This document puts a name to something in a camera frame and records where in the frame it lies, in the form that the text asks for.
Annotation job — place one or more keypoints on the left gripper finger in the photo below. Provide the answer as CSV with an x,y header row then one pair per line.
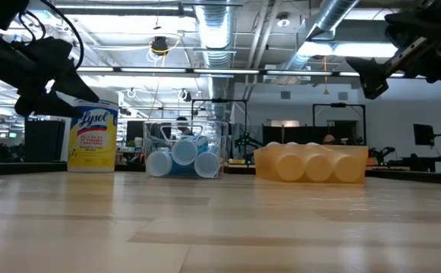
x,y
76,88
49,107

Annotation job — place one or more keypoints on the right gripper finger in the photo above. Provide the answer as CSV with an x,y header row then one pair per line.
x,y
372,77
421,21

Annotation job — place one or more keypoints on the orange sealant tube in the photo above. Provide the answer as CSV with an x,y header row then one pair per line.
x,y
290,167
319,167
347,168

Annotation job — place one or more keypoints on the blue white silicone tube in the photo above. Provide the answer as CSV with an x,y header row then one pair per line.
x,y
206,165
184,152
159,164

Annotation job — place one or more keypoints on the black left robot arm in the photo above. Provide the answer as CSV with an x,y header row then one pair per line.
x,y
0,60

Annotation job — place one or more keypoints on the black background robot arm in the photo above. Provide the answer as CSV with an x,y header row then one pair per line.
x,y
381,153
244,143

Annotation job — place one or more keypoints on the yellow Lysol wipes canister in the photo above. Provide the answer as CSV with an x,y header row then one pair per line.
x,y
93,144

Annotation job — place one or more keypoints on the black cabinet panel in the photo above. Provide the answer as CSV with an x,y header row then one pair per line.
x,y
43,140

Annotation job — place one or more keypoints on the black monitor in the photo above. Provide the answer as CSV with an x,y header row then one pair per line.
x,y
423,134

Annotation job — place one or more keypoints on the clear plastic bin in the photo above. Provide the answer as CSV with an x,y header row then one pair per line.
x,y
155,136

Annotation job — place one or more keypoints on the white ceiling sensor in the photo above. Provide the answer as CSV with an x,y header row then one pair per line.
x,y
283,21

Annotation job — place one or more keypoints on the long ceiling light bar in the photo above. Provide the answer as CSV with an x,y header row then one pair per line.
x,y
224,71

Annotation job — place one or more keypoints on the black station frame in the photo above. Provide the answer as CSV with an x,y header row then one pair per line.
x,y
337,105
220,101

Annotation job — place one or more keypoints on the black aluminium table frame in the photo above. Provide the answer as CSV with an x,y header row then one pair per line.
x,y
22,168

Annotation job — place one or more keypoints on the silver spiral air duct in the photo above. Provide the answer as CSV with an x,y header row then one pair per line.
x,y
215,34
330,15

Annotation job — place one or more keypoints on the black hanging camera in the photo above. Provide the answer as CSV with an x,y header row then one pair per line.
x,y
159,44

